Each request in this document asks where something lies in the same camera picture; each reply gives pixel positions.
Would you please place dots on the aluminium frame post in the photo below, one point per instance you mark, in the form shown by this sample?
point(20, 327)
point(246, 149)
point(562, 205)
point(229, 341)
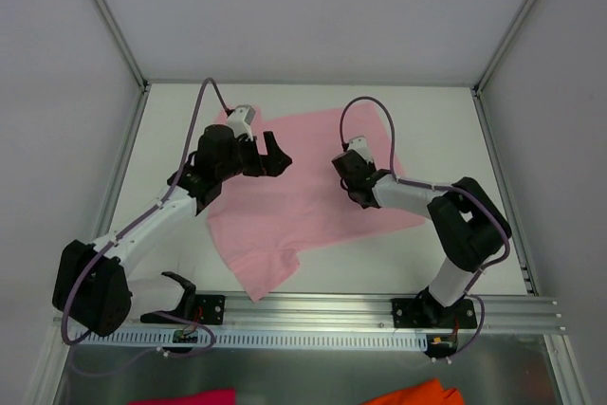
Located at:
point(507, 40)
point(112, 26)

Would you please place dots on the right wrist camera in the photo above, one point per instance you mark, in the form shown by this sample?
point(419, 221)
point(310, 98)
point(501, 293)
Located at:
point(358, 150)

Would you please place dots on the left aluminium frame post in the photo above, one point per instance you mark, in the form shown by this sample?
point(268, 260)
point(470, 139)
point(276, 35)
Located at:
point(112, 26)

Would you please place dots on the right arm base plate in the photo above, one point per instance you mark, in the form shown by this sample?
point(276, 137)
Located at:
point(425, 312)

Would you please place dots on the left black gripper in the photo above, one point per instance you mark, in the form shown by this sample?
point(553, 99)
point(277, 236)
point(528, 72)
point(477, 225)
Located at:
point(256, 156)

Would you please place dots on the slotted cable duct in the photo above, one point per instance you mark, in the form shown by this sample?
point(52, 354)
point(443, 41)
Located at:
point(262, 339)

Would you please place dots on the red t shirt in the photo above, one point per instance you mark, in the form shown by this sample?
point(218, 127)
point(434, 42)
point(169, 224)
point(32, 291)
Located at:
point(213, 397)

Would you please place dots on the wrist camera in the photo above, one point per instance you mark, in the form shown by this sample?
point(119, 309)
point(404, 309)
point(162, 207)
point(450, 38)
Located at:
point(358, 150)
point(240, 121)

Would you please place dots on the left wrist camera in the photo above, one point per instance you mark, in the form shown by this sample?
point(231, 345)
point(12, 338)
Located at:
point(240, 121)

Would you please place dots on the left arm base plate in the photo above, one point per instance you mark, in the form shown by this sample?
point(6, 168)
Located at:
point(207, 309)

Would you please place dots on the pink t shirt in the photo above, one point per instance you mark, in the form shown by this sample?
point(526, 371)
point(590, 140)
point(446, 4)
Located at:
point(259, 225)

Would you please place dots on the orange t shirt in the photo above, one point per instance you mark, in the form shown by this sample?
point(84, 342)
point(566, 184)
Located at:
point(430, 392)

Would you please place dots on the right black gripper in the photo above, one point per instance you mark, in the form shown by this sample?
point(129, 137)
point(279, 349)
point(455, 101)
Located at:
point(349, 168)

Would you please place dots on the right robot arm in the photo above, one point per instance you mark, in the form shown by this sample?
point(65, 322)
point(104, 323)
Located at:
point(471, 230)

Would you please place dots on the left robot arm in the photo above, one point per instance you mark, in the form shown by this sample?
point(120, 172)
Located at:
point(93, 285)

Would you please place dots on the right aluminium frame post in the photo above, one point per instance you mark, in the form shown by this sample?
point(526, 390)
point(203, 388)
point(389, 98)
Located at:
point(507, 40)

